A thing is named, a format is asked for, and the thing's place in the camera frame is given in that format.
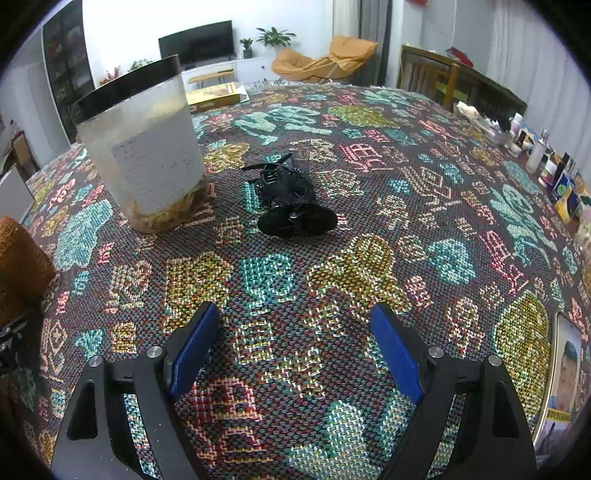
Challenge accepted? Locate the wooden chair with green seat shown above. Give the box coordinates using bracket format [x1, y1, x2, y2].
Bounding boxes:
[397, 45, 461, 104]

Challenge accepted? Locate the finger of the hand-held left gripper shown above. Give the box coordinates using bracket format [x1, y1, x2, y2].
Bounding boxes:
[0, 316, 29, 376]

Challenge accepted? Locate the dark wooden desk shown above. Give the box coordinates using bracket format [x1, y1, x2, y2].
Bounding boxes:
[455, 69, 529, 125]

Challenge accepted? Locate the dark wooden dining chair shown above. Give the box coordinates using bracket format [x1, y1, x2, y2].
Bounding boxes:
[0, 120, 40, 181]

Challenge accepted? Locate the glass door display cabinet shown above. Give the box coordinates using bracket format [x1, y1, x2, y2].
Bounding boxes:
[43, 0, 93, 144]

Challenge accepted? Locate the covered standing air conditioner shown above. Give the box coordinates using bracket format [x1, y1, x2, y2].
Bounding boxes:
[332, 0, 361, 42]

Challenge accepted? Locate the white television cabinet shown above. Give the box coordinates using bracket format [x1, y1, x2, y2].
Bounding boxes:
[180, 56, 278, 88]

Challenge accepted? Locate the orange lounge chair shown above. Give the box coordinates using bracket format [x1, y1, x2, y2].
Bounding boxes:
[271, 35, 378, 84]

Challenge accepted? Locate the large green potted plant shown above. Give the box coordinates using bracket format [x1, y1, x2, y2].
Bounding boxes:
[256, 27, 296, 49]

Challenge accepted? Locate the photo card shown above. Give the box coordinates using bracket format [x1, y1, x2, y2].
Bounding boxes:
[533, 311, 583, 446]

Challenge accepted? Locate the colourful patterned blanket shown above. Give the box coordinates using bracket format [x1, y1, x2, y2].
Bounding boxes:
[0, 78, 591, 480]

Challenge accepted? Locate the flat screen television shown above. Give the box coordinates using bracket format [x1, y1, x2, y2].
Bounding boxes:
[158, 20, 235, 71]

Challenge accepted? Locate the red item on desk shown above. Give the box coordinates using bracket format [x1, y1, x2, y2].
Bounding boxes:
[445, 46, 474, 68]

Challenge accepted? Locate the yellow flat box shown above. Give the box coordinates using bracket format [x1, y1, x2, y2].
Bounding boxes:
[185, 82, 250, 114]

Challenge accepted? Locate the white storage box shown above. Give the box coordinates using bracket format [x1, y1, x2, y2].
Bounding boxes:
[0, 165, 35, 222]

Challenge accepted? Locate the clear jar with black lid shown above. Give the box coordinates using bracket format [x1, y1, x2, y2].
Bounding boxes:
[68, 54, 209, 234]

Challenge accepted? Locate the grey curtain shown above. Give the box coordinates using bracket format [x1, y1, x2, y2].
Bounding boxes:
[359, 0, 393, 86]

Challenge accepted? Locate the black lace hair clip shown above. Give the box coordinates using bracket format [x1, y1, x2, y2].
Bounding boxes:
[241, 152, 338, 238]

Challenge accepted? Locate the small wooden table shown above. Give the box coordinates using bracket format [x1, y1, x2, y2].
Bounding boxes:
[188, 68, 235, 90]

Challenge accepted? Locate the white sheer curtain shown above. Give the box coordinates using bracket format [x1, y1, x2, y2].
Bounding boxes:
[485, 0, 591, 139]

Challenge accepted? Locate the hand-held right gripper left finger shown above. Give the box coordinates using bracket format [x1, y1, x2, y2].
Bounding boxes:
[51, 302, 221, 480]

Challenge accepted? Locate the brown knit hat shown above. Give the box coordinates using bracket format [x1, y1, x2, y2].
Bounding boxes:
[0, 216, 57, 326]

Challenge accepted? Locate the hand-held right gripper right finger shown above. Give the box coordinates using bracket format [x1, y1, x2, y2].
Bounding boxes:
[370, 302, 539, 480]

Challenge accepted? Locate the small basket of sundries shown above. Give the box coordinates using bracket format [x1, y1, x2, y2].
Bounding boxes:
[454, 102, 509, 141]

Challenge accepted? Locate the row of cosmetic bottles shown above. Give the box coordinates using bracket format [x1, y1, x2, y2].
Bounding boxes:
[505, 113, 591, 250]

